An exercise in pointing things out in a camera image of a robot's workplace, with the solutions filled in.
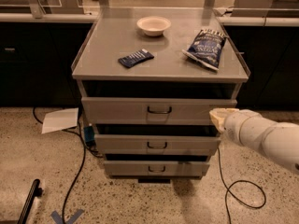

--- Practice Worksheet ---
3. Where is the grey metal drawer cabinet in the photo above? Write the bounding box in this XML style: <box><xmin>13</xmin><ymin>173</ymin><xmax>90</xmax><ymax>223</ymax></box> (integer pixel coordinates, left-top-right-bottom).
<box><xmin>73</xmin><ymin>7</ymin><xmax>249</xmax><ymax>179</ymax></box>

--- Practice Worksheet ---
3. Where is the black cable right floor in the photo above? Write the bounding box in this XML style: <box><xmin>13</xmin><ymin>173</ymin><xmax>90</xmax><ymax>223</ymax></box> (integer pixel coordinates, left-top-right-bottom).
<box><xmin>217</xmin><ymin>147</ymin><xmax>267</xmax><ymax>224</ymax></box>

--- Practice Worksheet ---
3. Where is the grey middle drawer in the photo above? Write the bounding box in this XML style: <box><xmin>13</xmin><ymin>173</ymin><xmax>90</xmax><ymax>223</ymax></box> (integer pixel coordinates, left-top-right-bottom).
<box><xmin>94</xmin><ymin>134</ymin><xmax>220</xmax><ymax>156</ymax></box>

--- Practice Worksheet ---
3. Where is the white paper sheet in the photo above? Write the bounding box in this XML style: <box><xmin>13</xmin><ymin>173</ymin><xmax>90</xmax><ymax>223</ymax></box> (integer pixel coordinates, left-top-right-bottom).
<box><xmin>42</xmin><ymin>108</ymin><xmax>78</xmax><ymax>133</ymax></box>

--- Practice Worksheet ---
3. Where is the dark counter cabinet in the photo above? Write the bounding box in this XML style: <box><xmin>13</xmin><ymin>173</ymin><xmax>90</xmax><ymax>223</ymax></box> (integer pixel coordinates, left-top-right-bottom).
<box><xmin>224</xmin><ymin>24</ymin><xmax>299</xmax><ymax>111</ymax></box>
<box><xmin>0</xmin><ymin>21</ymin><xmax>92</xmax><ymax>106</ymax></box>

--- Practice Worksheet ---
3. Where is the white ceramic bowl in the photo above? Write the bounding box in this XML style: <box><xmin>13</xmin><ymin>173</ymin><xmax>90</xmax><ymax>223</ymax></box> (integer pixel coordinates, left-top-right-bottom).
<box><xmin>136</xmin><ymin>16</ymin><xmax>171</xmax><ymax>36</ymax></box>

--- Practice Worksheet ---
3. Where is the dark left counter cabinet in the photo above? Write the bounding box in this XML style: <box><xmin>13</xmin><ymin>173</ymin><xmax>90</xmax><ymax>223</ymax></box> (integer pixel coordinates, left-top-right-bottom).
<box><xmin>0</xmin><ymin>21</ymin><xmax>92</xmax><ymax>106</ymax></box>

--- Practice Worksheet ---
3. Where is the grey drawer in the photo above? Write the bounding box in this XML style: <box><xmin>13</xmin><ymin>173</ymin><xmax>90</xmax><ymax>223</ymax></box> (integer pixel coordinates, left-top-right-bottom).
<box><xmin>104</xmin><ymin>161</ymin><xmax>209</xmax><ymax>177</ymax></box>
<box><xmin>82</xmin><ymin>97</ymin><xmax>236</xmax><ymax>125</ymax></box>
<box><xmin>94</xmin><ymin>134</ymin><xmax>220</xmax><ymax>156</ymax></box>

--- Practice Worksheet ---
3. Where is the dark right counter cabinet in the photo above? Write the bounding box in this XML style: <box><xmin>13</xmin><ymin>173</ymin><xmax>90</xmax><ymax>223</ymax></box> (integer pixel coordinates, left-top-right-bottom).
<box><xmin>224</xmin><ymin>24</ymin><xmax>299</xmax><ymax>111</ymax></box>

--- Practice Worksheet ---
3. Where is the blue chip bag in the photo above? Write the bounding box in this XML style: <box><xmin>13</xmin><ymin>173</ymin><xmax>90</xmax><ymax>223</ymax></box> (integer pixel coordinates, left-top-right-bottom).
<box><xmin>182</xmin><ymin>29</ymin><xmax>226</xmax><ymax>71</ymax></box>

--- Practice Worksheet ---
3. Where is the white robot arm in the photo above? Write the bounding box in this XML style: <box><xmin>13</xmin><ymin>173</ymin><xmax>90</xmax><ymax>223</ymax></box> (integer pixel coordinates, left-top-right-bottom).
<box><xmin>209</xmin><ymin>108</ymin><xmax>299</xmax><ymax>175</ymax></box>

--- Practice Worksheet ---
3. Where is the blue box on floor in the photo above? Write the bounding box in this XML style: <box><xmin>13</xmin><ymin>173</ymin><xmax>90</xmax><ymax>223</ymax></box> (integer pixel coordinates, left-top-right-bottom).
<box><xmin>83</xmin><ymin>126</ymin><xmax>95</xmax><ymax>147</ymax></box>

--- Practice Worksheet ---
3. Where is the black cable left floor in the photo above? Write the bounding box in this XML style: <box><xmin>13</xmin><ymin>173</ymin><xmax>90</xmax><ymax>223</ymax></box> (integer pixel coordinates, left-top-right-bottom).
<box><xmin>32</xmin><ymin>106</ymin><xmax>104</xmax><ymax>224</ymax></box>

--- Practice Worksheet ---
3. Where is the grey bottom drawer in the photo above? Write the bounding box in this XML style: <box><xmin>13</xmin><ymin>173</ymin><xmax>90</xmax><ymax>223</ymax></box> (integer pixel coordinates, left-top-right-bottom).
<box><xmin>104</xmin><ymin>161</ymin><xmax>209</xmax><ymax>177</ymax></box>

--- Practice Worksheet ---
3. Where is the black bar on floor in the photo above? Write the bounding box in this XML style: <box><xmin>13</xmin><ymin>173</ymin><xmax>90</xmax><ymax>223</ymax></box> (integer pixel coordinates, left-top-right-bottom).
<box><xmin>17</xmin><ymin>179</ymin><xmax>43</xmax><ymax>224</ymax></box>

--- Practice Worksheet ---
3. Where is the small dark blue packet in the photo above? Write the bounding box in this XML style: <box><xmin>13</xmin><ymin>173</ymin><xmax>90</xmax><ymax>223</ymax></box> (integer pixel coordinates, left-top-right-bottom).
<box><xmin>118</xmin><ymin>49</ymin><xmax>154</xmax><ymax>68</ymax></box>

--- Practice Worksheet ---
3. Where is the black cable floor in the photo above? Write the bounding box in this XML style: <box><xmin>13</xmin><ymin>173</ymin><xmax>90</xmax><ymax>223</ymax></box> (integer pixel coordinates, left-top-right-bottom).
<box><xmin>217</xmin><ymin>147</ymin><xmax>267</xmax><ymax>224</ymax></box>
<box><xmin>32</xmin><ymin>106</ymin><xmax>104</xmax><ymax>224</ymax></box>

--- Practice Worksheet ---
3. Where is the grey top drawer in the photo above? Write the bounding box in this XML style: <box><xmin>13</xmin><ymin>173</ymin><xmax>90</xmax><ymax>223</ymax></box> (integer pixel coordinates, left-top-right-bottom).
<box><xmin>82</xmin><ymin>97</ymin><xmax>236</xmax><ymax>125</ymax></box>

